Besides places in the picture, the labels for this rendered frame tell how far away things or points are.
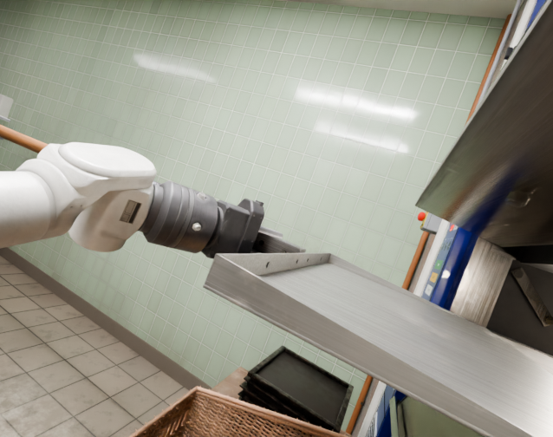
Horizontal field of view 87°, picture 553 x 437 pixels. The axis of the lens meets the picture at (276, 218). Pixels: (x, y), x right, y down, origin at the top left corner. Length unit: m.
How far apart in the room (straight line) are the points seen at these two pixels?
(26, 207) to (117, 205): 0.10
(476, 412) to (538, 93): 0.20
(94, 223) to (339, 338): 0.31
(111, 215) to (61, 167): 0.08
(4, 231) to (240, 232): 0.27
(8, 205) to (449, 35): 2.02
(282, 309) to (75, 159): 0.24
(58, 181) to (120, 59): 2.75
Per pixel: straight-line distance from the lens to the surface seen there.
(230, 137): 2.08
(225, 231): 0.44
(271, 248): 0.48
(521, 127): 0.31
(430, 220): 1.35
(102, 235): 0.41
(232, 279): 0.22
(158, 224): 0.39
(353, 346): 0.20
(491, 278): 0.82
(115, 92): 2.94
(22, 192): 0.32
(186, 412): 0.98
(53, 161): 0.35
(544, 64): 0.24
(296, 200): 1.78
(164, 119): 2.47
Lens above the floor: 1.25
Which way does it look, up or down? 1 degrees down
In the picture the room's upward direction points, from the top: 21 degrees clockwise
